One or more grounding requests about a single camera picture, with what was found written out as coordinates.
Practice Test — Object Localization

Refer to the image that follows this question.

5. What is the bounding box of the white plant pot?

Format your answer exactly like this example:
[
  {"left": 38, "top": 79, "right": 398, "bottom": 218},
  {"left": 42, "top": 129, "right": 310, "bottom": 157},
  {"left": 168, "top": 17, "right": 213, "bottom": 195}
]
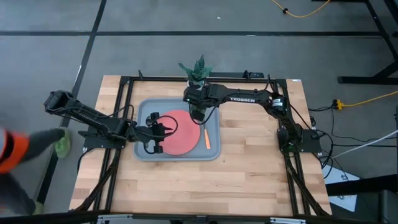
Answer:
[{"left": 187, "top": 80, "right": 206, "bottom": 91}]

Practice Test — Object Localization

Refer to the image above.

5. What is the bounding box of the white floor cable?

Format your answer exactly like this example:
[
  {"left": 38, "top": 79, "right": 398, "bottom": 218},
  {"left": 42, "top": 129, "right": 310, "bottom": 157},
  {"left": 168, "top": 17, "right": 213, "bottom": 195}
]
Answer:
[{"left": 331, "top": 129, "right": 398, "bottom": 159}]

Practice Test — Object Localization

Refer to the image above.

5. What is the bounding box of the black floor stand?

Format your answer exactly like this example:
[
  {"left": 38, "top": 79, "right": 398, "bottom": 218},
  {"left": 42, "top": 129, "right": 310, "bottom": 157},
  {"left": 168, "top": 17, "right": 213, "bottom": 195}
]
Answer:
[{"left": 312, "top": 0, "right": 398, "bottom": 85}]

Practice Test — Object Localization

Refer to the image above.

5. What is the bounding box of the orange handled fork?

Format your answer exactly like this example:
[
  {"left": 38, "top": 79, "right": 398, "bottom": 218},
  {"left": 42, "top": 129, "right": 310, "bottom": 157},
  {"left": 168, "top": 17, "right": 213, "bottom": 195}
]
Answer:
[{"left": 203, "top": 124, "right": 212, "bottom": 151}]

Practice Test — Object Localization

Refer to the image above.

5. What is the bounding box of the white paper sheet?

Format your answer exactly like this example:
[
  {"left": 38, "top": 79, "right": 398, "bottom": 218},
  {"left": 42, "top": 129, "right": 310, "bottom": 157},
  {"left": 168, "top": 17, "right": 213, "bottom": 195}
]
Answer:
[{"left": 322, "top": 164, "right": 360, "bottom": 212}]

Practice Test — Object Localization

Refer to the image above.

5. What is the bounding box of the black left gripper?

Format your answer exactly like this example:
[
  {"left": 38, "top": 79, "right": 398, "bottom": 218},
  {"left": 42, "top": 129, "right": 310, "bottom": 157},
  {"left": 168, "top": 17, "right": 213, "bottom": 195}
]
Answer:
[{"left": 136, "top": 121, "right": 174, "bottom": 155}]

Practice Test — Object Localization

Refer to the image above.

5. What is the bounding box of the black aluminium table frame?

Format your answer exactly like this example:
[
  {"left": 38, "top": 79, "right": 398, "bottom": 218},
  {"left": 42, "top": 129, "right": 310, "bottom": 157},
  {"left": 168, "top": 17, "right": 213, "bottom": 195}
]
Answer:
[{"left": 74, "top": 70, "right": 332, "bottom": 224}]

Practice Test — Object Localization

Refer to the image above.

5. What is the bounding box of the grey plastic tray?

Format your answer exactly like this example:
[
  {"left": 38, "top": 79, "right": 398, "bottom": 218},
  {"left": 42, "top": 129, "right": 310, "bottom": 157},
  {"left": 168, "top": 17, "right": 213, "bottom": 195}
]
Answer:
[{"left": 134, "top": 98, "right": 222, "bottom": 162}]

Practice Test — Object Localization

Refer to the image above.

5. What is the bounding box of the green snake plant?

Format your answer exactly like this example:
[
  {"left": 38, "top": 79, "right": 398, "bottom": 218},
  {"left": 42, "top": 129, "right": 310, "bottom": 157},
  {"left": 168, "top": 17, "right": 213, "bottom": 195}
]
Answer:
[{"left": 178, "top": 53, "right": 215, "bottom": 87}]

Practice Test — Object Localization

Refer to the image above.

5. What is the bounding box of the pink round plate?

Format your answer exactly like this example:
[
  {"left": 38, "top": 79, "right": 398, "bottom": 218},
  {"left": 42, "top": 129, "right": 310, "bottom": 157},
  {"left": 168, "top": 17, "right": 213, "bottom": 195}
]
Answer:
[{"left": 157, "top": 109, "right": 201, "bottom": 156}]

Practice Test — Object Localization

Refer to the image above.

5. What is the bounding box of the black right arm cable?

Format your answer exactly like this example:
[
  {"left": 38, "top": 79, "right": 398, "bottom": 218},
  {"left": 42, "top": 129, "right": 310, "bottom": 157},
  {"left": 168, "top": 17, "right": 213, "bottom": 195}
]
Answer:
[{"left": 188, "top": 92, "right": 220, "bottom": 126}]

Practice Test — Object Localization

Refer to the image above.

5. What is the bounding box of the yellow cable with plug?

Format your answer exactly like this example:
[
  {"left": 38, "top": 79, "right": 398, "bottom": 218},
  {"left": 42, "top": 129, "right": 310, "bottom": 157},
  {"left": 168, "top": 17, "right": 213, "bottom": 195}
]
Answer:
[{"left": 334, "top": 90, "right": 398, "bottom": 111}]

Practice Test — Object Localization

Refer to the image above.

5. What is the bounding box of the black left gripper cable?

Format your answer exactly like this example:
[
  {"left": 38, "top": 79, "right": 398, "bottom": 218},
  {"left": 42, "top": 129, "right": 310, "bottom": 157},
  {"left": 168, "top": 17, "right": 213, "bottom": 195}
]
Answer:
[{"left": 142, "top": 114, "right": 179, "bottom": 155}]

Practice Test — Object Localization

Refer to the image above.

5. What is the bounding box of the yellow floor cable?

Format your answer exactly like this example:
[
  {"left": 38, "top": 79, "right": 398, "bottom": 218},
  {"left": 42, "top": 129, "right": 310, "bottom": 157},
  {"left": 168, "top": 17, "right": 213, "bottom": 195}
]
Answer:
[{"left": 270, "top": 0, "right": 332, "bottom": 19}]

